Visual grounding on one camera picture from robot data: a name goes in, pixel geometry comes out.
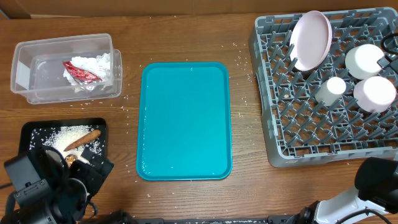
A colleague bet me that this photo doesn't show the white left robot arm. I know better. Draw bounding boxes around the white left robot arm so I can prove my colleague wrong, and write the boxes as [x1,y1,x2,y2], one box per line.
[1,146,135,224]

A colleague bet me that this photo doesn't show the pile of white rice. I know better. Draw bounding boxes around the pile of white rice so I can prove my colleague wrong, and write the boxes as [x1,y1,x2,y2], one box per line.
[29,125,104,164]

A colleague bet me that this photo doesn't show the brown food scrap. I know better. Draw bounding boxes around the brown food scrap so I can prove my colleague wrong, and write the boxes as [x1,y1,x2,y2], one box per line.
[65,154,78,167]

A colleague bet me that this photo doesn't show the grey dishwasher rack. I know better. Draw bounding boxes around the grey dishwasher rack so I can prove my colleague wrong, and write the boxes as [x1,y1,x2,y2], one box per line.
[249,7,397,167]

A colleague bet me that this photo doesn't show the brown sausage piece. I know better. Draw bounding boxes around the brown sausage piece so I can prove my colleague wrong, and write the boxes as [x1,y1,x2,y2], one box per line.
[64,129,101,151]

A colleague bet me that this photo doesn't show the light green bowl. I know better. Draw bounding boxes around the light green bowl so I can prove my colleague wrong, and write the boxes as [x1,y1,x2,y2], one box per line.
[345,44,384,80]

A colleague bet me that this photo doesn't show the black plastic tray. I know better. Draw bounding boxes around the black plastic tray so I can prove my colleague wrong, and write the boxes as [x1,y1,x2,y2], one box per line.
[19,118,108,162]

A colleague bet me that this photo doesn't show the teal plastic tray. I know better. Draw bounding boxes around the teal plastic tray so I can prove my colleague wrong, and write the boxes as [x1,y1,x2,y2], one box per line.
[136,62,233,181]

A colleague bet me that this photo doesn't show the large pink plate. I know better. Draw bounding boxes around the large pink plate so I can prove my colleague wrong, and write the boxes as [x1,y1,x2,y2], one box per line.
[290,11,333,72]

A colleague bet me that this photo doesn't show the white cup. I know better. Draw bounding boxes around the white cup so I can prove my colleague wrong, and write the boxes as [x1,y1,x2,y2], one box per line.
[315,77,346,106]

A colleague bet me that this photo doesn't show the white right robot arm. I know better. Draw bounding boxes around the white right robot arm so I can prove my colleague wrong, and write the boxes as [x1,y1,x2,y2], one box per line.
[287,76,397,223]

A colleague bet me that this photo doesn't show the red snack wrapper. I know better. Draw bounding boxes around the red snack wrapper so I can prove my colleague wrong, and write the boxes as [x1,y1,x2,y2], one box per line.
[63,61,101,83]

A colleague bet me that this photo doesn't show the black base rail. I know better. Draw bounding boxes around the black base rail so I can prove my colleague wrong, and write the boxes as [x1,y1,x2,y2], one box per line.
[136,214,300,224]

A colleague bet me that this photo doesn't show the clear plastic bin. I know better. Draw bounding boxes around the clear plastic bin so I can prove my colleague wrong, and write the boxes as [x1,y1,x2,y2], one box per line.
[11,34,123,105]

